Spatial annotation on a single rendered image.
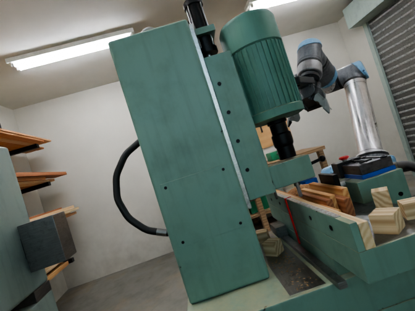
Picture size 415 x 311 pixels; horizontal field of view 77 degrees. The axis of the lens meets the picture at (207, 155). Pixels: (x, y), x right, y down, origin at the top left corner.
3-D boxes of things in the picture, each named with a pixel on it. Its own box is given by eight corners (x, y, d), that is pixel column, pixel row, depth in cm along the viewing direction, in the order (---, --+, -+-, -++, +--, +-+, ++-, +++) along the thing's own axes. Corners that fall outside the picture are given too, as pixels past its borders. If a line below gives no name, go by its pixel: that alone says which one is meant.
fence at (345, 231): (366, 250, 47) (356, 221, 47) (357, 253, 47) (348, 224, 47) (271, 202, 107) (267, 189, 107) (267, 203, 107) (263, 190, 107)
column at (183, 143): (271, 279, 67) (186, 16, 69) (189, 308, 66) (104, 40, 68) (252, 250, 90) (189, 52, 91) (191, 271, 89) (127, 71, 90)
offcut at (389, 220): (406, 225, 52) (399, 207, 52) (399, 234, 49) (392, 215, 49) (381, 225, 55) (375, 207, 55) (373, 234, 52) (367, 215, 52)
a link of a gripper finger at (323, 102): (343, 112, 85) (326, 100, 92) (334, 103, 82) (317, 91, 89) (335, 120, 86) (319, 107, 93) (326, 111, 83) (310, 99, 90)
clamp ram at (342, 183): (367, 197, 73) (357, 167, 74) (342, 206, 73) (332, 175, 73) (348, 194, 82) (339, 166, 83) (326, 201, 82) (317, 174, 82)
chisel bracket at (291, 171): (318, 181, 77) (309, 153, 77) (273, 195, 76) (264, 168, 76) (307, 179, 84) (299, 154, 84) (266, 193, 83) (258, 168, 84)
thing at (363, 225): (376, 247, 47) (367, 220, 47) (366, 250, 47) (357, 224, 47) (276, 200, 107) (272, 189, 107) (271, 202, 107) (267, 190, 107)
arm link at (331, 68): (312, 79, 120) (299, 63, 112) (338, 66, 112) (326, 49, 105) (314, 95, 116) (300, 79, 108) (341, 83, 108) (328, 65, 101)
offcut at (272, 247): (284, 250, 82) (280, 237, 82) (277, 257, 79) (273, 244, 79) (272, 249, 85) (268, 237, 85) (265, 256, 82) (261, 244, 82)
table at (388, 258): (523, 231, 48) (512, 200, 48) (370, 286, 47) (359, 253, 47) (341, 194, 109) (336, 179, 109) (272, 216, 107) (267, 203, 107)
